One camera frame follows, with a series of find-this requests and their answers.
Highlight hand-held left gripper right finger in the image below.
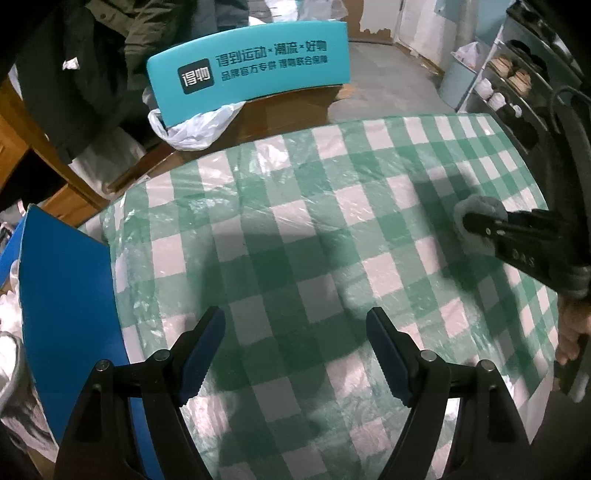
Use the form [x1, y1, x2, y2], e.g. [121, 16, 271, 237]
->
[366, 307, 532, 480]

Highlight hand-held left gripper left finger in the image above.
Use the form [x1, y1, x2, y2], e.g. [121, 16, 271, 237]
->
[53, 306, 227, 480]

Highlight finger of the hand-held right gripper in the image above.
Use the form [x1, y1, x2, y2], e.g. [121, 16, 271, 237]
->
[462, 209, 583, 297]

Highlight small grey sock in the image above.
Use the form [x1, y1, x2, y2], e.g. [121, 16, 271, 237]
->
[453, 195, 509, 254]

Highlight blue cardboard box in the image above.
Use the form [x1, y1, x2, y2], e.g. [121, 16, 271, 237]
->
[0, 204, 164, 480]

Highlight person's right hand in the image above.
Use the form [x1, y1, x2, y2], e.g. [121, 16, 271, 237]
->
[555, 295, 591, 366]

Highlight light blue bin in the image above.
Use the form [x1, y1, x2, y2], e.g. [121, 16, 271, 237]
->
[438, 60, 485, 114]

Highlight green checkered tablecloth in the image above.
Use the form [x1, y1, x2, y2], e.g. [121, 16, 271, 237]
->
[78, 113, 561, 480]

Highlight shoe rack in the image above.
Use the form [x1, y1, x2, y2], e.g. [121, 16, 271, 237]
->
[462, 9, 583, 149]

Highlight small white plastic bag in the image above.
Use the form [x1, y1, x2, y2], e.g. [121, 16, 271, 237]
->
[452, 41, 484, 66]

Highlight large white sack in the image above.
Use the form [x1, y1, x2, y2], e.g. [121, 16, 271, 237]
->
[69, 127, 149, 195]

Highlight brown wooden table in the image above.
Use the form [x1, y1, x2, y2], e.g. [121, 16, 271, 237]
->
[106, 83, 348, 195]

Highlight wooden cabinet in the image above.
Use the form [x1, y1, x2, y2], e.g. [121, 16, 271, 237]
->
[0, 76, 110, 216]

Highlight teal printed box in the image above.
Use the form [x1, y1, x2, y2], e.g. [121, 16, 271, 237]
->
[147, 21, 350, 127]

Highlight black jacket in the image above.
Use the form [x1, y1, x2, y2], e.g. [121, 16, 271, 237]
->
[9, 0, 154, 164]

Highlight clear plastic bags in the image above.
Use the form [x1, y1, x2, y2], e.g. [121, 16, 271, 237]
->
[249, 0, 303, 25]

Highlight olive green jacket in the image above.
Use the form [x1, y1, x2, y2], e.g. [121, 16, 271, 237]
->
[95, 0, 200, 60]

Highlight black cable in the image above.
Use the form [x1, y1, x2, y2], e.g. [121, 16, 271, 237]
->
[549, 87, 591, 195]

